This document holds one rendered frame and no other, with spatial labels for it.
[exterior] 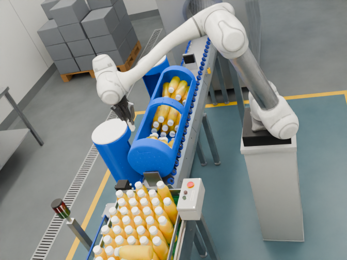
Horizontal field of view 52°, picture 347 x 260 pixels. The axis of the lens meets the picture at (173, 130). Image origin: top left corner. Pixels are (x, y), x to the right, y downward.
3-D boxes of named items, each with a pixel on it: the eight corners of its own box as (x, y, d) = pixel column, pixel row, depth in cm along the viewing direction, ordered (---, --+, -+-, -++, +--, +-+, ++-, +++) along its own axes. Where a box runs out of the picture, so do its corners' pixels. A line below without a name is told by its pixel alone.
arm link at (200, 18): (188, 10, 164) (196, 20, 153) (223, -8, 162) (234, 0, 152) (198, 34, 172) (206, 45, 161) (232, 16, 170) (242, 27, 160)
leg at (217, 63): (229, 101, 420) (219, 55, 382) (229, 104, 416) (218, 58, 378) (224, 101, 422) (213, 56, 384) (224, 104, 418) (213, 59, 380)
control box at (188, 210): (205, 190, 195) (201, 177, 189) (200, 220, 181) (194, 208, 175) (188, 190, 199) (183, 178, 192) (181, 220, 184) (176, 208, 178)
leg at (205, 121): (220, 161, 349) (206, 112, 311) (220, 165, 345) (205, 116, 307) (215, 161, 351) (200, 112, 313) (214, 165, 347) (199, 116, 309)
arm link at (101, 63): (101, 83, 175) (102, 96, 165) (88, 55, 166) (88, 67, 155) (121, 75, 175) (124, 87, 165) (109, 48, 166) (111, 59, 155)
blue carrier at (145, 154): (200, 93, 278) (190, 62, 261) (179, 177, 215) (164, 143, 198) (167, 97, 288) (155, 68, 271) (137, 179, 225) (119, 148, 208)
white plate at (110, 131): (104, 148, 244) (105, 149, 245) (133, 125, 256) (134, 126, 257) (84, 135, 263) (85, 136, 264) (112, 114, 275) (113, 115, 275)
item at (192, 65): (198, 67, 314) (193, 52, 305) (197, 69, 312) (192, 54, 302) (187, 68, 318) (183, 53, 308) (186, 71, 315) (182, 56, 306)
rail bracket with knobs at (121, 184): (136, 189, 225) (130, 179, 219) (133, 198, 220) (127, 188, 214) (122, 190, 228) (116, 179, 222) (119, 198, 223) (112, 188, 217)
